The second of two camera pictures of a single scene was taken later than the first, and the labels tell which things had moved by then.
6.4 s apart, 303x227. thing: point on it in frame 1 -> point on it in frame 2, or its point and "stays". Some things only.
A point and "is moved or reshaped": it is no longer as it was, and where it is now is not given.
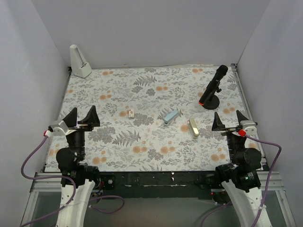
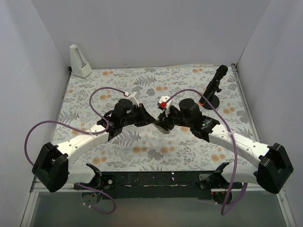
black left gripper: [79, 127] -> [141, 114]
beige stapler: [194, 127] is moved or reshaped
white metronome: [80, 67] stays
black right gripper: [230, 129] -> [167, 117]
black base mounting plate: [160, 184] stays
